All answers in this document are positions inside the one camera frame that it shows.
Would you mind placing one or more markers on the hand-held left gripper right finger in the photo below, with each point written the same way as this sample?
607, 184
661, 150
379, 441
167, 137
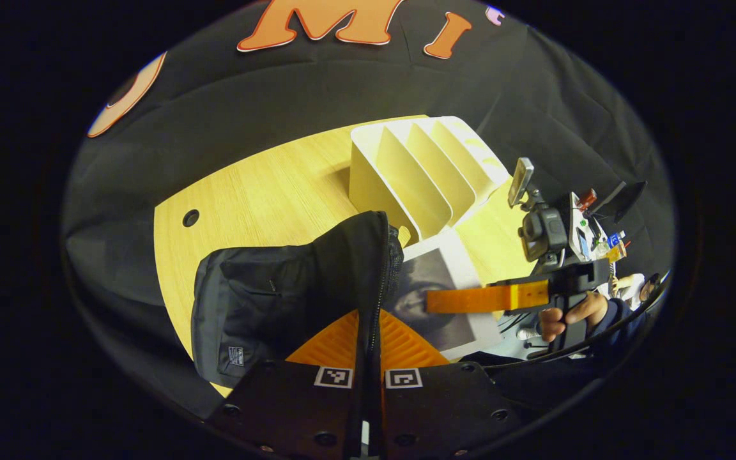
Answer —
444, 402

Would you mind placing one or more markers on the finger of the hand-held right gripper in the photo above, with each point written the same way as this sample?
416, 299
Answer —
470, 298

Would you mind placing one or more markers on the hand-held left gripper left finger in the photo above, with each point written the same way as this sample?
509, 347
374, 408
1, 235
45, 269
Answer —
278, 402

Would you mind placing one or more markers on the grey white book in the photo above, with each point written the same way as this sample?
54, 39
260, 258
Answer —
438, 319

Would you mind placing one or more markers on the black schoolbag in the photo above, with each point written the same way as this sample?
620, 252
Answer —
266, 300

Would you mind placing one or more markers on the white bookshelf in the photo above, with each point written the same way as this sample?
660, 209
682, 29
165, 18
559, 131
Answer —
400, 172

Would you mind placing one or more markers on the black flat panel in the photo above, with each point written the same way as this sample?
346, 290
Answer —
620, 198

